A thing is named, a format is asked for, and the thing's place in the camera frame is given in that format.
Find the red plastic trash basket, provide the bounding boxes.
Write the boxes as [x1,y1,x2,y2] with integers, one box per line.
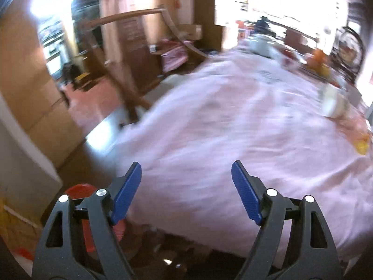
[64,183,127,254]

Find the wooden armchair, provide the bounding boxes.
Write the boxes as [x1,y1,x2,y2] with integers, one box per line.
[78,5,208,123]

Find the black jar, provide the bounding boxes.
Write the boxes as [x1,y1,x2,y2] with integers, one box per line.
[253,16,276,38]

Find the pink floral curtain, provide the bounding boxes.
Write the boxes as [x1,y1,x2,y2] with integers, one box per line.
[100,0,135,63]

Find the white paper cup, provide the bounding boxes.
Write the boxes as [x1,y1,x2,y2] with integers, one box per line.
[321,84,349,119]

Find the top orange fruit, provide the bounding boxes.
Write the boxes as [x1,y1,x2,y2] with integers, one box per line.
[312,48,329,64]

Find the pink floral tablecloth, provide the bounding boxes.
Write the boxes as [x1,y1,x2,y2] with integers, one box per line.
[116,49,372,261]

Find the framed embroidery basket screen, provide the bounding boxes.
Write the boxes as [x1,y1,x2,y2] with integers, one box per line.
[330,26,365,85]

